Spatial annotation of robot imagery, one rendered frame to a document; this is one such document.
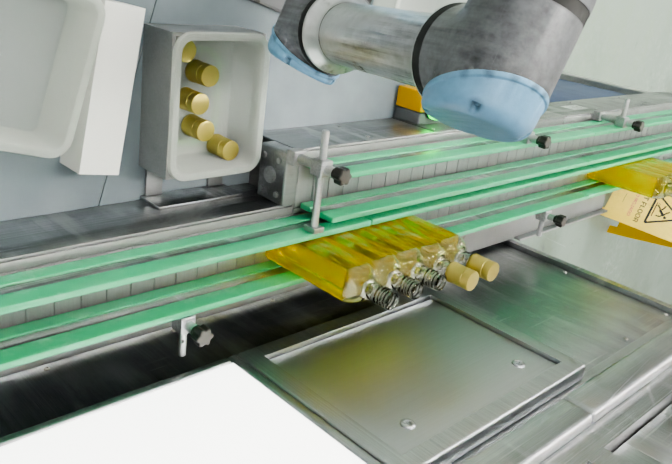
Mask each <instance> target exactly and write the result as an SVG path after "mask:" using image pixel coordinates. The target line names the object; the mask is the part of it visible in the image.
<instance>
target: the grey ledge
mask: <svg viewBox="0 0 672 464"><path fill-rule="evenodd" d="M605 196H606V194H603V195H599V196H596V197H593V198H589V199H586V200H582V201H579V202H576V203H572V204H569V205H565V206H562V207H559V208H555V209H552V213H551V214H553V215H560V214H561V215H564V216H566V217H567V219H566V220H567V222H566V224H565V226H567V225H570V224H573V223H576V222H579V221H582V220H585V219H588V218H591V217H594V216H597V215H600V214H603V213H606V212H608V210H605V209H602V208H603V204H604V200H605ZM535 217H536V215H531V216H528V217H524V218H521V219H518V220H514V221H511V222H507V223H504V224H501V225H497V226H494V227H490V228H487V229H483V230H480V231H477V232H473V233H470V234H466V235H463V236H461V237H462V238H463V240H464V241H465V243H466V251H467V252H473V251H476V250H479V249H482V248H485V247H488V246H491V245H494V244H497V243H500V242H504V241H507V240H510V239H513V238H514V239H516V240H519V241H521V240H524V239H527V238H530V237H533V236H536V234H537V229H538V225H539V221H540V220H537V219H536V218H535ZM558 228H560V227H558V226H555V223H553V222H552V221H550V220H549V221H547V222H544V227H543V231H542V233H545V232H548V231H551V230H554V229H558Z"/></svg>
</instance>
